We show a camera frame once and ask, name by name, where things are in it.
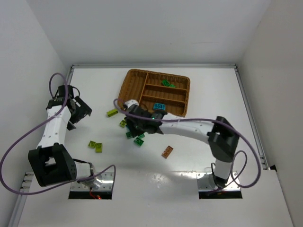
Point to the lime long lego brick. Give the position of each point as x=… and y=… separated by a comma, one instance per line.
x=112, y=112

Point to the brown wicker divided basket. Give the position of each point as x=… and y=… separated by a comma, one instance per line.
x=145, y=87

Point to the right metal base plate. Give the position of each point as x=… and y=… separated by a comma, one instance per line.
x=206, y=183

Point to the brown lego brick lone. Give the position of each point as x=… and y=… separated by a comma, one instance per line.
x=167, y=152

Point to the lime lego brick right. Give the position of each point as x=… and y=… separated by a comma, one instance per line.
x=98, y=147

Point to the lime lego brick left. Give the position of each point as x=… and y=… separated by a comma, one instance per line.
x=92, y=144

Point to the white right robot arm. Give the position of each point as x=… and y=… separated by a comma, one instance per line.
x=222, y=141

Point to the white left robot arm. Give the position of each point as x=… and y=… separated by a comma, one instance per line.
x=50, y=161

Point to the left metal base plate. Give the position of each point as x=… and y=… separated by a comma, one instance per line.
x=102, y=183

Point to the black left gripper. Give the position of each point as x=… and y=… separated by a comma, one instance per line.
x=81, y=110

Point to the dark green lego block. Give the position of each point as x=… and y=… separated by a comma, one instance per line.
x=165, y=83

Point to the lime square lego brick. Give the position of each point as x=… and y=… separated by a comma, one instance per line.
x=123, y=124

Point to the metal base plate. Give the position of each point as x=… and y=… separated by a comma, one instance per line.
x=102, y=183
x=206, y=183

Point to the cyan patterned round lego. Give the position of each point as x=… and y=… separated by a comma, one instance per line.
x=159, y=106

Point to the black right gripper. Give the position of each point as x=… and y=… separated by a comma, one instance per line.
x=132, y=127

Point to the green shiny lego brick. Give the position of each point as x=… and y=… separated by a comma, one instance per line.
x=138, y=141

